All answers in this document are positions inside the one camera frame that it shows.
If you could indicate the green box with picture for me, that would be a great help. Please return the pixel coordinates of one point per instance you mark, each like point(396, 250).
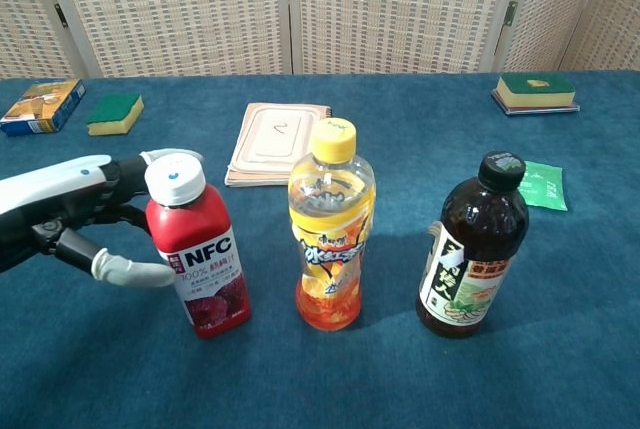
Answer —
point(537, 89)

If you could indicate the blue table cloth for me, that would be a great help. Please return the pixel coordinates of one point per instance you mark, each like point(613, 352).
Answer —
point(150, 374)

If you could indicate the orange iced tea bottle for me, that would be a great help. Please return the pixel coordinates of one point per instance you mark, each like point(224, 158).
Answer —
point(330, 229)

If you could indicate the blue orange snack box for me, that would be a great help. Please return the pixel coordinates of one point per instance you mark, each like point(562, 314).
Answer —
point(37, 106)

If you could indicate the dark brown tea bottle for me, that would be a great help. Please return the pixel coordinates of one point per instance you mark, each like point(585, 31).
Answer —
point(475, 239)

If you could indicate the woven folding screen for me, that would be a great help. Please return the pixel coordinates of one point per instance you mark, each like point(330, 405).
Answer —
point(175, 9)

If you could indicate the red NFC juice bottle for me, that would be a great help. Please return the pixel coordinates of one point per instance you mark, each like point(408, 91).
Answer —
point(200, 239)

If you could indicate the beige spiral notebook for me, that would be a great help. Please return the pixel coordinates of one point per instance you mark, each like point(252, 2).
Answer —
point(265, 144)

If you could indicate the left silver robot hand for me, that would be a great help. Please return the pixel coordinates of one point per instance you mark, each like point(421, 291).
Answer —
point(50, 189)

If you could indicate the thin board under sponge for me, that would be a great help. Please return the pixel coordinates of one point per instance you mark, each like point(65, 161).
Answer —
point(545, 110)

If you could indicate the plain green yellow sponge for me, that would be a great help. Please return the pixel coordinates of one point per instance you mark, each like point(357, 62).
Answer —
point(114, 111)

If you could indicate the green sachet packet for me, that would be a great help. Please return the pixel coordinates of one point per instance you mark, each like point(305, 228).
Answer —
point(547, 189)

